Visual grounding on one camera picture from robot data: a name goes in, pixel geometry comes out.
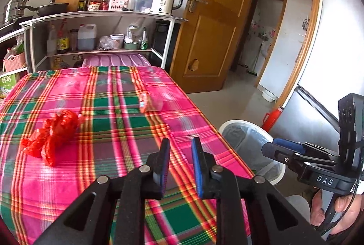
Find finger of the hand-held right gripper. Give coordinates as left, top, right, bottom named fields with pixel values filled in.
left=262, top=142, right=339, bottom=170
left=273, top=138, right=339, bottom=157

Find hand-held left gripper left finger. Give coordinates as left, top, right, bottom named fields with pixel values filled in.
left=34, top=137, right=171, bottom=245

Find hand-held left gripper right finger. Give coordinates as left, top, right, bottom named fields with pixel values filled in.
left=191, top=137, right=325, bottom=245

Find white round trash bin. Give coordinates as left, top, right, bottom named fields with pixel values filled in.
left=219, top=119, right=286, bottom=186

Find person's right hand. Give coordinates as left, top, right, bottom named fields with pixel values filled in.
left=309, top=189, right=363, bottom=235

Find red plastic container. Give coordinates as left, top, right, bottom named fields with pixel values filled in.
left=262, top=107, right=285, bottom=132

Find clear plastic bin liner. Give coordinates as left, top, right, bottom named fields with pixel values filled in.
left=225, top=124, right=273, bottom=174

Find white basin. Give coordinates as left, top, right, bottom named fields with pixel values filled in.
left=262, top=90, right=278, bottom=102

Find person's grey trouser leg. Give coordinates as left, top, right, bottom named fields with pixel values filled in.
left=284, top=195, right=311, bottom=223

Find small red clear wrapper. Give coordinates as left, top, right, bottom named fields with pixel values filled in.
left=138, top=91, right=164, bottom=114

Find pink plaid tablecloth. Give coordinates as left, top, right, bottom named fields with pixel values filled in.
left=0, top=66, right=255, bottom=245

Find mop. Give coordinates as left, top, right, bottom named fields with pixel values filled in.
left=246, top=43, right=265, bottom=76

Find silver refrigerator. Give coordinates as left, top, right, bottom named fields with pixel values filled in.
left=269, top=0, right=364, bottom=143

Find red plastic bag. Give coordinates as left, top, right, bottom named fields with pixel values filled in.
left=20, top=109, right=84, bottom=167

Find pink plastic storage box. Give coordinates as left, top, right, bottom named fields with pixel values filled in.
left=82, top=53, right=151, bottom=67

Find green and white bottle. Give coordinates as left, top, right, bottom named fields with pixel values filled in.
left=140, top=27, right=149, bottom=50

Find white plastic tub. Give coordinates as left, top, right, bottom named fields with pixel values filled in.
left=109, top=33, right=126, bottom=49

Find crumpled clear plastic bag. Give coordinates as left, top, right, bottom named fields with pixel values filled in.
left=98, top=36, right=116, bottom=50

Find brown wooden door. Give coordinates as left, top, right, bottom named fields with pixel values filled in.
left=169, top=0, right=260, bottom=94

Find plastic jug of dark liquid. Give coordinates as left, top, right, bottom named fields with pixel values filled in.
left=77, top=23, right=97, bottom=51

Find yellow label sauce bottle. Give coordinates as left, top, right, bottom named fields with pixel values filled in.
left=56, top=20, right=70, bottom=54

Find white metal shelf rack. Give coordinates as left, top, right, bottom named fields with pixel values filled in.
left=0, top=10, right=188, bottom=75

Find clear plastic jug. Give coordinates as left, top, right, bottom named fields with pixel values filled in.
left=129, top=0, right=154, bottom=13

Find clear plastic bottle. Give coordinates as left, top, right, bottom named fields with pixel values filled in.
left=47, top=23, right=59, bottom=56

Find pink utensil holder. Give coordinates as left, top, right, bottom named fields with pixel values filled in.
left=108, top=0, right=130, bottom=11

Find green printed cardboard box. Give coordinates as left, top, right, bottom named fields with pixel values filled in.
left=0, top=69, right=27, bottom=99

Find pink woven basket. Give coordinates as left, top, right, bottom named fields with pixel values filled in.
left=3, top=52, right=26, bottom=72

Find black frying pan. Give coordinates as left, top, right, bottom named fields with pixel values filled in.
left=21, top=0, right=69, bottom=17

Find steel steamer pot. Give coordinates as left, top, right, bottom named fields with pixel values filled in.
left=3, top=0, right=30, bottom=24

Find brass door handle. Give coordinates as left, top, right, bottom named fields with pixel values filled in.
left=186, top=0, right=209, bottom=13

